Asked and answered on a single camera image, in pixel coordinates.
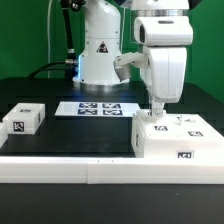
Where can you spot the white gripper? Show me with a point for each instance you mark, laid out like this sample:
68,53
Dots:
164,40

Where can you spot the white cabinet door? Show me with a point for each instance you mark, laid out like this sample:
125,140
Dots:
160,128
192,127

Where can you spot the white cabinet body box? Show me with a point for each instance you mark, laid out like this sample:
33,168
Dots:
173,148

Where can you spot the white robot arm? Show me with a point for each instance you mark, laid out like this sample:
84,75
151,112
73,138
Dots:
102,37

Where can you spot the white cabinet top block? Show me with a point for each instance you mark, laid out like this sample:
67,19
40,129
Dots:
24,118

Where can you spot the white marker base sheet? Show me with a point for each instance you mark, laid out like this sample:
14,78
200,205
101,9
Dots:
96,109

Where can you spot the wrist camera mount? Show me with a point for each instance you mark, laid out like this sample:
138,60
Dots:
123,63

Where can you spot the white left fence rail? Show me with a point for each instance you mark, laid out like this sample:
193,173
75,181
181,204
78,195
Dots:
3,134

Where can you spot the white fence rail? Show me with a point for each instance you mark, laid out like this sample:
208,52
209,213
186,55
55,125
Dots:
109,171
3,134

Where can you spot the white front fence rail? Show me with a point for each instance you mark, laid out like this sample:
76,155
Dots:
109,171

